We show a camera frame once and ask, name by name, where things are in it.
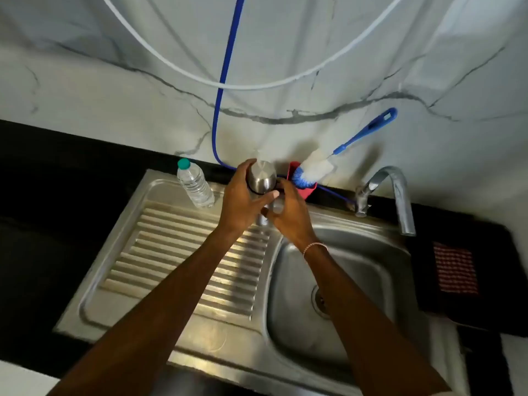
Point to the person's left hand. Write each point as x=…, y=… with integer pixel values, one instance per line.
x=235, y=206

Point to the person's right hand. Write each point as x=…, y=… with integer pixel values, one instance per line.
x=295, y=222

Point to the steel flask cup lid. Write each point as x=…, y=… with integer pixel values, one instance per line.
x=262, y=177

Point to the blue white bottle brush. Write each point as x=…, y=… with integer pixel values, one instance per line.
x=315, y=169

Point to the person's left forearm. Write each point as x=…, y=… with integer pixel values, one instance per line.
x=165, y=317

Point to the person's right forearm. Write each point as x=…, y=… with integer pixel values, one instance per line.
x=363, y=334

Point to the clear plastic water bottle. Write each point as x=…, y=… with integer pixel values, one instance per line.
x=196, y=187

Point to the red plastic brush holder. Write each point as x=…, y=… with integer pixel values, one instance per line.
x=293, y=169

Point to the metal sink drain strainer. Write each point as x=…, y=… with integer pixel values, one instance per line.
x=317, y=301

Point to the stainless steel sink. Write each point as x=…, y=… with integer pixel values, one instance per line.
x=288, y=325

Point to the chrome sink faucet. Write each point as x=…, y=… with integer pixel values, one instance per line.
x=402, y=193

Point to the dark woven tray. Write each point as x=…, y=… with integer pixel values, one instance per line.
x=425, y=292

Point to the red checkered cloth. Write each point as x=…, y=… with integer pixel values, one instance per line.
x=456, y=268

